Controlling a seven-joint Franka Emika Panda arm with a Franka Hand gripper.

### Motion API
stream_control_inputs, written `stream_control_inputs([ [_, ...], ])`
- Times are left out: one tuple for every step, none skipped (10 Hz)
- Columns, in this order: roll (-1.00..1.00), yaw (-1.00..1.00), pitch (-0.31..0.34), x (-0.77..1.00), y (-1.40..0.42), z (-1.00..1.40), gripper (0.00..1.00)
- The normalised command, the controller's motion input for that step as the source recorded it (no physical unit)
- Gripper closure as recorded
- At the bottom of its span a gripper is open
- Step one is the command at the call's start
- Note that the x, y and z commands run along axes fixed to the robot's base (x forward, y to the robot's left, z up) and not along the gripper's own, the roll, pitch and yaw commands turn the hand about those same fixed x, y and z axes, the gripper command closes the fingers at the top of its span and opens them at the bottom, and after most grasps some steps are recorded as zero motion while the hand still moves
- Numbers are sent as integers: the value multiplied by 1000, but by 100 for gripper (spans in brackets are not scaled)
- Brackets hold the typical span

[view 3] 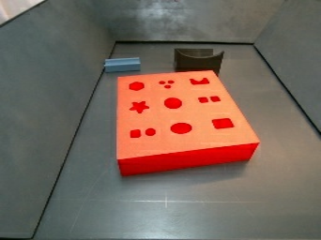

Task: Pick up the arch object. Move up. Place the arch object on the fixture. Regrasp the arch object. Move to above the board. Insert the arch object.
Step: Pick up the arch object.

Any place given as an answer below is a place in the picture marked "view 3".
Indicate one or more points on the blue arch object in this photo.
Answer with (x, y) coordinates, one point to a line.
(121, 64)

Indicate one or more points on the black curved fixture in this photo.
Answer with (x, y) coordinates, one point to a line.
(196, 59)

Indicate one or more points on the red shape-sorter block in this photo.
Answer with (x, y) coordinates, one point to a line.
(177, 121)

